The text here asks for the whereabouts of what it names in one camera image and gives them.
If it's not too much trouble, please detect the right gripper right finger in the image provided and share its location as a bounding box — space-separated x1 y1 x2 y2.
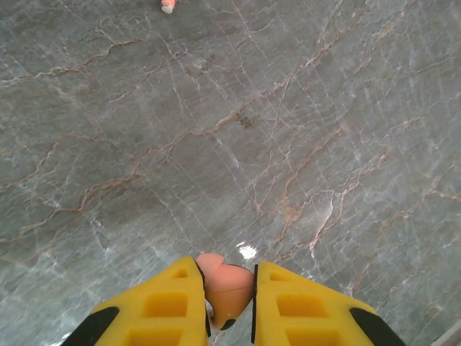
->
251 261 408 346

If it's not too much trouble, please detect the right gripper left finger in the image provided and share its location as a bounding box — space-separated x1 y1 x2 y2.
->
61 256 212 346

